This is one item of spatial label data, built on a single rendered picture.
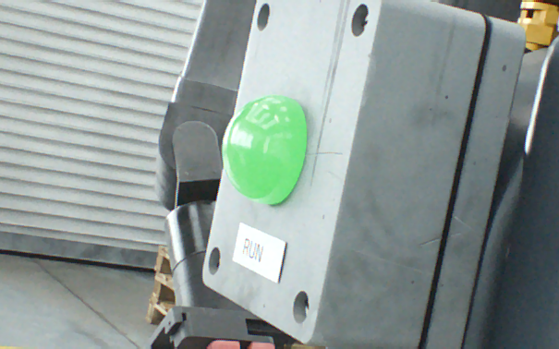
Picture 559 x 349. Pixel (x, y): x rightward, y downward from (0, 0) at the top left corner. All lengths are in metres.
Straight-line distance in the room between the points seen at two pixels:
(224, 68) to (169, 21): 7.25
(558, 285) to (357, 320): 0.05
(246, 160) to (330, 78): 0.03
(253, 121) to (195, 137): 0.62
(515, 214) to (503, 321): 0.03
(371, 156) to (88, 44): 7.78
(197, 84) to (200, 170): 0.09
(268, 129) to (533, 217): 0.07
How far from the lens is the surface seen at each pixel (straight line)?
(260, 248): 0.32
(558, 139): 0.31
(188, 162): 0.91
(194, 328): 0.83
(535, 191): 0.31
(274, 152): 0.30
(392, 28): 0.29
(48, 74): 8.00
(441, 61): 0.30
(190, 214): 0.91
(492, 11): 0.67
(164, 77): 8.23
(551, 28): 0.37
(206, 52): 1.00
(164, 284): 6.53
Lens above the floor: 1.30
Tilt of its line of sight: 3 degrees down
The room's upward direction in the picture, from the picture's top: 11 degrees clockwise
